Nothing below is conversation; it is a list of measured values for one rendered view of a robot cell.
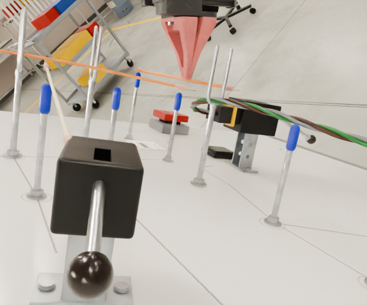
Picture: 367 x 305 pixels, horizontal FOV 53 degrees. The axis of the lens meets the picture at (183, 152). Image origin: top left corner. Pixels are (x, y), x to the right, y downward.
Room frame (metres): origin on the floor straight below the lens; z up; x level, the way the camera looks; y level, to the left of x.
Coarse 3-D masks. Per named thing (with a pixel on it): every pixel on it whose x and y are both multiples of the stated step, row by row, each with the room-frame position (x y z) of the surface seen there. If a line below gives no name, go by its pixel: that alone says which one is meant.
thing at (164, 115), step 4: (156, 112) 0.62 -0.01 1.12; (160, 112) 0.61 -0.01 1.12; (164, 112) 0.61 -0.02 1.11; (168, 112) 0.62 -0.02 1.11; (172, 112) 0.62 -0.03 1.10; (156, 116) 0.62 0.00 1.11; (160, 116) 0.60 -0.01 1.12; (164, 116) 0.59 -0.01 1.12; (168, 116) 0.59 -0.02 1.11; (172, 116) 0.59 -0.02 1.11; (180, 116) 0.59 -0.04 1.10; (184, 116) 0.59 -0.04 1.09; (160, 120) 0.62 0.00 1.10; (164, 120) 0.60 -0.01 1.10; (168, 120) 0.59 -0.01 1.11; (172, 120) 0.59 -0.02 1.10; (180, 120) 0.59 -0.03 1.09; (184, 120) 0.59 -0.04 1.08; (176, 124) 0.60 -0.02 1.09
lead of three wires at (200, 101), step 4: (196, 100) 0.35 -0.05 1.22; (200, 100) 0.34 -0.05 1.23; (204, 100) 0.33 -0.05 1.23; (212, 100) 0.32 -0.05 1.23; (192, 104) 0.36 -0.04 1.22; (196, 104) 0.35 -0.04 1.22; (200, 104) 0.34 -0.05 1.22; (192, 108) 0.38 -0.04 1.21; (196, 108) 0.38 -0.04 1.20; (200, 108) 0.39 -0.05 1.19; (196, 112) 0.39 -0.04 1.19; (200, 112) 0.38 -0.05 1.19; (204, 112) 0.39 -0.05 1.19; (208, 112) 0.39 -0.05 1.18
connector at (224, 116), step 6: (222, 108) 0.38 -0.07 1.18; (228, 108) 0.38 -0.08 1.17; (240, 108) 0.38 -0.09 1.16; (216, 114) 0.38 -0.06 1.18; (222, 114) 0.38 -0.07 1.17; (228, 114) 0.38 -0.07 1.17; (240, 114) 0.38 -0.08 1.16; (216, 120) 0.38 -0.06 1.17; (222, 120) 0.38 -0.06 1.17; (228, 120) 0.38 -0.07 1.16
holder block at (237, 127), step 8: (256, 104) 0.38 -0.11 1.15; (264, 104) 0.38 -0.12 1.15; (272, 104) 0.40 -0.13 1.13; (248, 112) 0.38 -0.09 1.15; (240, 120) 0.38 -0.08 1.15; (248, 120) 0.38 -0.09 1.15; (256, 120) 0.38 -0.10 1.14; (264, 120) 0.38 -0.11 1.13; (272, 120) 0.38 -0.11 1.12; (232, 128) 0.39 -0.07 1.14; (240, 128) 0.37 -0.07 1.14; (248, 128) 0.37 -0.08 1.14; (256, 128) 0.37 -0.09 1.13; (264, 128) 0.38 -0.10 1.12; (272, 128) 0.38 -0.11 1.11
